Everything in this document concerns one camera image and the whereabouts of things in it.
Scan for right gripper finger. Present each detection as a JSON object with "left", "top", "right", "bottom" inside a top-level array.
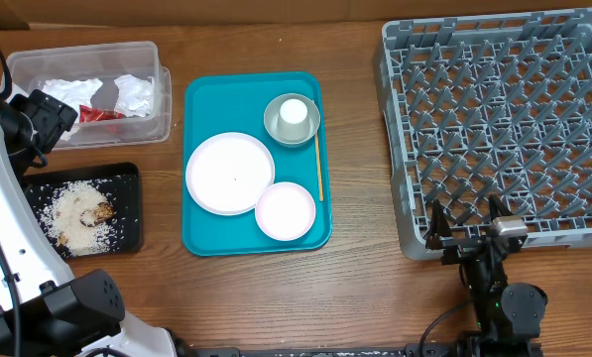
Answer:
[
  {"left": 488, "top": 194, "right": 513, "bottom": 219},
  {"left": 425, "top": 199, "right": 452, "bottom": 241}
]

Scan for white paper napkin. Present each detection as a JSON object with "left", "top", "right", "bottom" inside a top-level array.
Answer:
[{"left": 42, "top": 78, "right": 103, "bottom": 123}]

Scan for red candy wrapper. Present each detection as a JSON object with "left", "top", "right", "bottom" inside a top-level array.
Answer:
[{"left": 79, "top": 105, "right": 124, "bottom": 123}]

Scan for brown food scrap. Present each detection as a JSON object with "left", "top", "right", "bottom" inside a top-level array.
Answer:
[{"left": 79, "top": 202, "right": 114, "bottom": 227}]

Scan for wooden chopstick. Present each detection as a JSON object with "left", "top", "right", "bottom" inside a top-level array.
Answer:
[{"left": 314, "top": 133, "right": 324, "bottom": 202}]

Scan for small white plate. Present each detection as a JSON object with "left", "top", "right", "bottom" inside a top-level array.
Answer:
[{"left": 255, "top": 181, "right": 316, "bottom": 242}]

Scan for white paper cup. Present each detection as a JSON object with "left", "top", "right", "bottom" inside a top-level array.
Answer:
[{"left": 277, "top": 98, "right": 310, "bottom": 142}]

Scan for large white plate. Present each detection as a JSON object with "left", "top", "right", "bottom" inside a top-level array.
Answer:
[{"left": 184, "top": 132, "right": 276, "bottom": 216}]

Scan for grey bowl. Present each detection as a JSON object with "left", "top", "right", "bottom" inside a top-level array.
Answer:
[{"left": 264, "top": 93, "right": 321, "bottom": 147}]

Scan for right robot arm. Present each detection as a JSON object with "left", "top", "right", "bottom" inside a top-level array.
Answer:
[{"left": 417, "top": 194, "right": 548, "bottom": 357}]

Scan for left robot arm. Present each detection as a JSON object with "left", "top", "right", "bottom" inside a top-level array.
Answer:
[{"left": 0, "top": 73, "right": 192, "bottom": 356}]

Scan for grey dishwasher rack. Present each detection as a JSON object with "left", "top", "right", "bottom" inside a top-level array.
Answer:
[{"left": 373, "top": 8, "right": 592, "bottom": 260}]

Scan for clear plastic storage bin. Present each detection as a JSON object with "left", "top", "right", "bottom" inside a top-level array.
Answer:
[{"left": 7, "top": 42, "right": 172, "bottom": 150}]

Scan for spilled rice pile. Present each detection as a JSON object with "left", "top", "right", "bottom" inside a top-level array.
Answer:
[{"left": 39, "top": 179, "right": 125, "bottom": 257}]

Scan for black plastic tray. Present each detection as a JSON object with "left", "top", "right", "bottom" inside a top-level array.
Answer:
[{"left": 23, "top": 163, "right": 143, "bottom": 260}]

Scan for teal plastic serving tray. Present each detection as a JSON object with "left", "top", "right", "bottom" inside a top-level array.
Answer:
[{"left": 181, "top": 71, "right": 332, "bottom": 257}]

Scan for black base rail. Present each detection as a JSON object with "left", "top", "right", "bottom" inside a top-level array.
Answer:
[{"left": 185, "top": 344, "right": 463, "bottom": 357}]

